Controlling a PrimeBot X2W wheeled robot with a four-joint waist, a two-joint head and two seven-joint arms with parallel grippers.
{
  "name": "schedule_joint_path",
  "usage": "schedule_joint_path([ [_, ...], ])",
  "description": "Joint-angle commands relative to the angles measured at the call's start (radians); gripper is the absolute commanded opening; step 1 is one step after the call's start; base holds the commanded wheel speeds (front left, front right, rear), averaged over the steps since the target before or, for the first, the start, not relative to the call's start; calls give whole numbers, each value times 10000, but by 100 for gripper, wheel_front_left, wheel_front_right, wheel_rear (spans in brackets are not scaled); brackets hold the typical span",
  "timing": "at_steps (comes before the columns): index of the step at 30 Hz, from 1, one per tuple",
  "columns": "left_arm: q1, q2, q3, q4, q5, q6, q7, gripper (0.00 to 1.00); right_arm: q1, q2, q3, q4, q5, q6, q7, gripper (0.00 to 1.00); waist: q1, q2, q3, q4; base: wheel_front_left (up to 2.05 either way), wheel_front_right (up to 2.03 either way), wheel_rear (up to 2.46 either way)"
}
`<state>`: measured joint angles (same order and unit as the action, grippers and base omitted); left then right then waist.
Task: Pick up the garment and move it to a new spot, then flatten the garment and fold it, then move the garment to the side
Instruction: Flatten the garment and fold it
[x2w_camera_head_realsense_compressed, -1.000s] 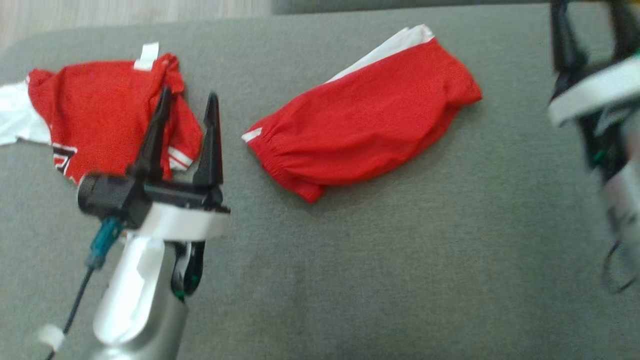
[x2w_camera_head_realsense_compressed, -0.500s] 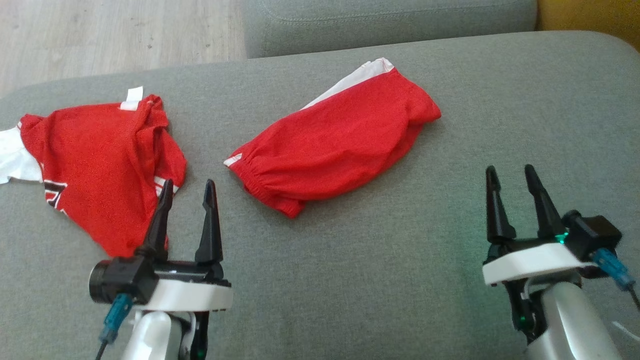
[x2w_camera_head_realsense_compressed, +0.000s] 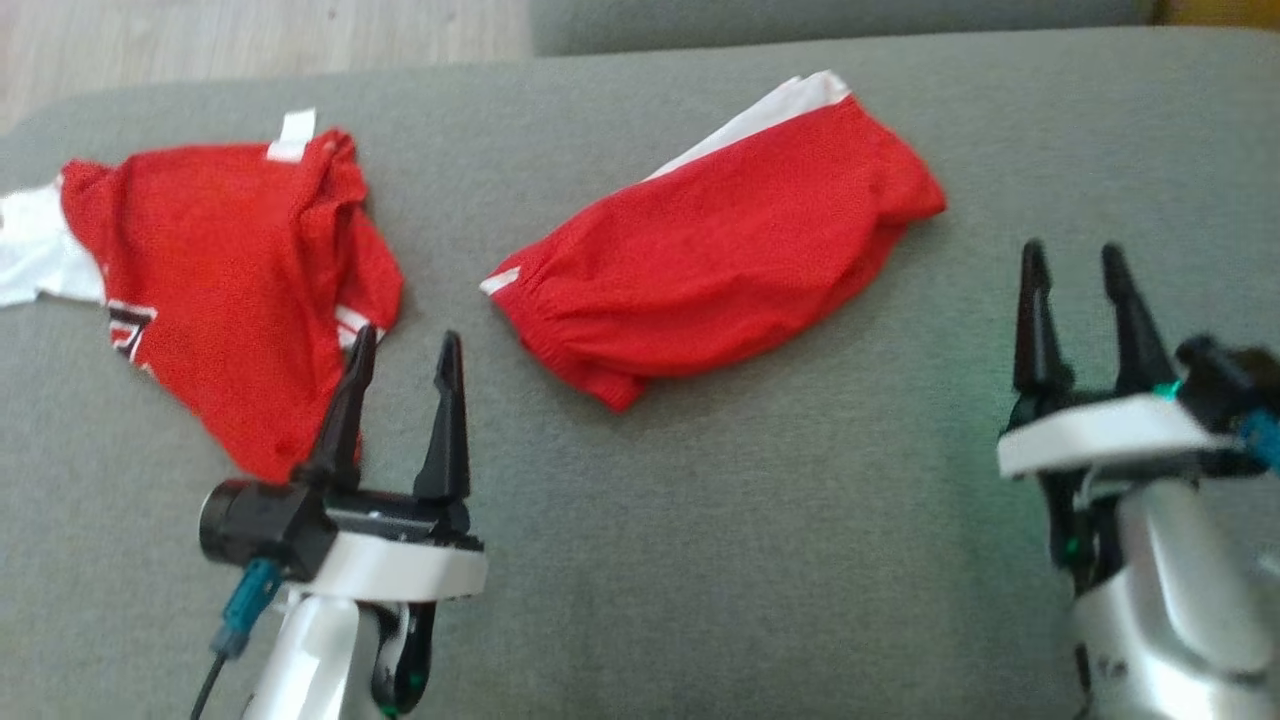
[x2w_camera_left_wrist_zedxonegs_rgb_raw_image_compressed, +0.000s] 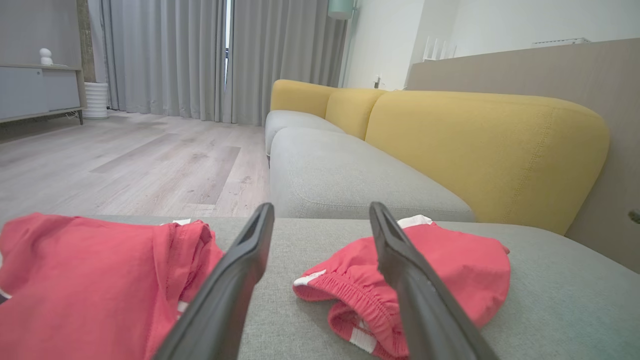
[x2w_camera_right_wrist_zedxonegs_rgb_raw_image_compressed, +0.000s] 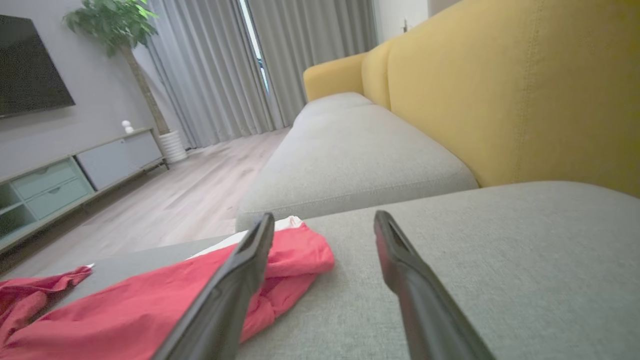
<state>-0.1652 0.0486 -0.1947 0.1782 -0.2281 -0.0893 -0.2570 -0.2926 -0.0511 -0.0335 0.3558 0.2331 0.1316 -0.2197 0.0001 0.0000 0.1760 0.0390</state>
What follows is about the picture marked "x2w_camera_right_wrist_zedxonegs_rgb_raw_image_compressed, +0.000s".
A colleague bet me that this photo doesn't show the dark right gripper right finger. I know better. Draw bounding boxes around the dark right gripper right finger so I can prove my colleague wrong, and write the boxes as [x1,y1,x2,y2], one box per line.
[374,210,496,360]

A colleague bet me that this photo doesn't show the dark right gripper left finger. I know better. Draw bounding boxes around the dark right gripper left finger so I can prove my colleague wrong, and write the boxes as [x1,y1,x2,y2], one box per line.
[152,212,276,360]

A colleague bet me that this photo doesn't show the red shorts with white stripe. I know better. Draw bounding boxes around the red shorts with white stripe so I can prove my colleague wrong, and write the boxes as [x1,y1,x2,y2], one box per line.
[0,216,336,360]

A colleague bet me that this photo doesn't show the grey sofa seat cushion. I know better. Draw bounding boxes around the grey sofa seat cushion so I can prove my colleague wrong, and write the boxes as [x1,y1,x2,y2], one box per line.
[235,104,480,233]
[292,91,375,126]

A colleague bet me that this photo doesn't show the white ribbed plant pot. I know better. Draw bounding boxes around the white ribbed plant pot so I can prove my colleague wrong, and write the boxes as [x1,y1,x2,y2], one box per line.
[159,130,189,164]

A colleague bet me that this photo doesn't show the grey cabinet door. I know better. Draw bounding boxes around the grey cabinet door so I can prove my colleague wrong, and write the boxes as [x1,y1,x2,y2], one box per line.
[76,131,165,191]

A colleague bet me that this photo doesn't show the pale green cabinet drawer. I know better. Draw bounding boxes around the pale green cabinet drawer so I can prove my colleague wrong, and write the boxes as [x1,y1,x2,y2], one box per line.
[11,159,82,201]
[25,177,96,221]

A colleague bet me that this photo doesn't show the low grey TV cabinet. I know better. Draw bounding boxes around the low grey TV cabinet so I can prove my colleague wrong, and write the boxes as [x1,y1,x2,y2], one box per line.
[0,127,170,256]

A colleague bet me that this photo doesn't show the yellow sofa backrest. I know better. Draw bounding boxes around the yellow sofa backrest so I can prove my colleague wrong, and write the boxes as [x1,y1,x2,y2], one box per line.
[302,0,640,198]

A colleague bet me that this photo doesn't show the grey pleated curtain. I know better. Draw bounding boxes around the grey pleated curtain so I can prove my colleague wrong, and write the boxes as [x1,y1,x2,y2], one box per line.
[247,0,379,128]
[145,0,292,149]

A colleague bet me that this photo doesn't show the green indoor tree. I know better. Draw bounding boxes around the green indoor tree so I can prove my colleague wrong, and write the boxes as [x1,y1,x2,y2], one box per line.
[62,0,172,137]

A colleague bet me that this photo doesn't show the black wall television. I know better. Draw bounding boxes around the black wall television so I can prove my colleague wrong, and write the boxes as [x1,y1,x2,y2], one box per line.
[0,14,76,120]

